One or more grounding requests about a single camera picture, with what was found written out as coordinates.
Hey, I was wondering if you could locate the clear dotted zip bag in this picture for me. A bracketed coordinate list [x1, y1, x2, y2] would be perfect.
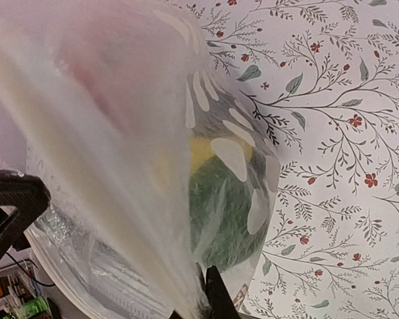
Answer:
[0, 1, 281, 318]

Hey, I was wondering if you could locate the green toy vegetable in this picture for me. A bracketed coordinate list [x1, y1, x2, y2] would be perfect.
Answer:
[189, 156, 270, 272]

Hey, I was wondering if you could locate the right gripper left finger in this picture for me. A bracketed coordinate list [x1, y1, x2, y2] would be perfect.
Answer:
[171, 263, 206, 318]

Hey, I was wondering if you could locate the green bottle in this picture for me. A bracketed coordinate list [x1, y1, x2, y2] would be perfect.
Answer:
[10, 296, 50, 319]

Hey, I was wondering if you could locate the yellow toy pear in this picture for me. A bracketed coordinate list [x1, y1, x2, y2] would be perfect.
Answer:
[189, 136, 253, 175]

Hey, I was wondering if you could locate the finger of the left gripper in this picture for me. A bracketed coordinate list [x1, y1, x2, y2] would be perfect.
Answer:
[0, 172, 50, 260]

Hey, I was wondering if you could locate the floral table mat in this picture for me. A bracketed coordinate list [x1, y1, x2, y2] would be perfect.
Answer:
[172, 0, 399, 319]

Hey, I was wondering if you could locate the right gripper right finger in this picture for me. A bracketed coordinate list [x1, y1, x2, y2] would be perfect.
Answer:
[205, 266, 241, 319]

